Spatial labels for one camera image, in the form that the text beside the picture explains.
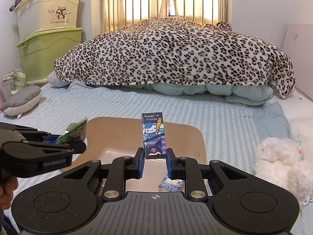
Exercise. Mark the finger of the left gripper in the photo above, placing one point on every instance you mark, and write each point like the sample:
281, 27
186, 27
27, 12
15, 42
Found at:
29, 159
30, 133

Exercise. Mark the leopard print blanket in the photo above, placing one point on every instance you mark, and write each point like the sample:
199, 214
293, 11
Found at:
176, 50

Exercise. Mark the white bunny print blanket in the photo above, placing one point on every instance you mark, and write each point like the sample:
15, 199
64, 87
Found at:
279, 113

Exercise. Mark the light green quilt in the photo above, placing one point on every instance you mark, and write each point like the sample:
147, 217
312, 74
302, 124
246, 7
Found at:
246, 95

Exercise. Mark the blue striped bed sheet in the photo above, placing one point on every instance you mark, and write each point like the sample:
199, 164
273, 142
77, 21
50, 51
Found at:
231, 133

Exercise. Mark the beige plastic storage basket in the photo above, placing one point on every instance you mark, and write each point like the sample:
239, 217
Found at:
108, 138

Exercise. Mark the white fluffy plush toy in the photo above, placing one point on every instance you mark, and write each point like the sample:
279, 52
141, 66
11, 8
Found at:
287, 162

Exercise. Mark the green storage bin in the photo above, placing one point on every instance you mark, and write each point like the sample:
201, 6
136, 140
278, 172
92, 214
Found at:
39, 50

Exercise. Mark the pink pillow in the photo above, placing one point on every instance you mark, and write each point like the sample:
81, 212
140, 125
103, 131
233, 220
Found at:
55, 81

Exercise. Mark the bag of dried herbs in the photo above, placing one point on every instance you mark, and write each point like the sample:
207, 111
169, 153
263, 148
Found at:
75, 132

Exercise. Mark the grey white plush cushion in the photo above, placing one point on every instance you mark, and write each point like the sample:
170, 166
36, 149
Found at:
22, 101

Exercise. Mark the green white folded cloth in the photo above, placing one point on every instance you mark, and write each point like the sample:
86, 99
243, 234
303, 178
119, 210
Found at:
15, 79

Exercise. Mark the cream storage bin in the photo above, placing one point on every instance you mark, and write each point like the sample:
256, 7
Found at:
41, 15

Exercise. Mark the dark cartoon card box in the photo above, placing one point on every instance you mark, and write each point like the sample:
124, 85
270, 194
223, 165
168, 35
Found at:
153, 132

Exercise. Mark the blue white patterned box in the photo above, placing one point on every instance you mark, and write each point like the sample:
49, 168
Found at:
169, 185

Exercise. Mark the person left hand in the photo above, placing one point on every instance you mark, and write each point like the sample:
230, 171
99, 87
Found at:
7, 191

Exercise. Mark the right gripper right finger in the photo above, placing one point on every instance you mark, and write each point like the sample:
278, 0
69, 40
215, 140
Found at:
223, 198

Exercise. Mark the pink wall board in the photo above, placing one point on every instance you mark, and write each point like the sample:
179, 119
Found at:
298, 46

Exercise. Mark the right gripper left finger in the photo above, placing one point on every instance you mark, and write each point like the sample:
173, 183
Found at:
72, 199

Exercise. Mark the metal bed headboard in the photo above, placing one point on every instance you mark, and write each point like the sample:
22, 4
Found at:
116, 14

